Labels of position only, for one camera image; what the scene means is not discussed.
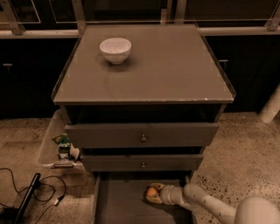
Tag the grey middle drawer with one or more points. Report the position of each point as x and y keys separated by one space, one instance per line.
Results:
x=133 y=163

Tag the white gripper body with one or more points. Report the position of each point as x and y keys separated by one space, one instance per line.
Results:
x=168 y=193

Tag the grey bottom drawer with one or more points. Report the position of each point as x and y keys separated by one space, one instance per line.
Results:
x=119 y=198

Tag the green snack bag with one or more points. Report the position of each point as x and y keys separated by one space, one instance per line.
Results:
x=64 y=144

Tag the orange fruit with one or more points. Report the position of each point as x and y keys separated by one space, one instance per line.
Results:
x=151 y=192

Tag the metal window railing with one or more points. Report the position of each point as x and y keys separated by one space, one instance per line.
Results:
x=252 y=17

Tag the grey drawer cabinet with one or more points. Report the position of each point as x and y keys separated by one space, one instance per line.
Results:
x=170 y=76

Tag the grey drawer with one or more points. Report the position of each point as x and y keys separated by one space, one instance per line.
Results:
x=119 y=198
x=133 y=163
x=127 y=135

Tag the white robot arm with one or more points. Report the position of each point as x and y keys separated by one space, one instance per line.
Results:
x=238 y=183

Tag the black bar device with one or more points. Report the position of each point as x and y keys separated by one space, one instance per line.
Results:
x=26 y=199

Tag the brass top drawer knob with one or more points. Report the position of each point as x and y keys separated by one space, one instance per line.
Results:
x=143 y=138

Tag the grey top drawer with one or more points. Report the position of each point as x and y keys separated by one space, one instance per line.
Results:
x=127 y=135

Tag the white ceramic bowl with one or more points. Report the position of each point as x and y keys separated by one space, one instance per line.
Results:
x=115 y=50

